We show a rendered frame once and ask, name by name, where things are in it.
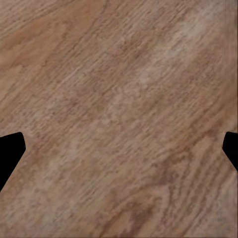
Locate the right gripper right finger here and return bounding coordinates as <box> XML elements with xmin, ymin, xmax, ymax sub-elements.
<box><xmin>222</xmin><ymin>132</ymin><xmax>238</xmax><ymax>171</ymax></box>

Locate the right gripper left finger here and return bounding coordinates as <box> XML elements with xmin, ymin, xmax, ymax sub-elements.
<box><xmin>0</xmin><ymin>132</ymin><xmax>26</xmax><ymax>192</ymax></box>

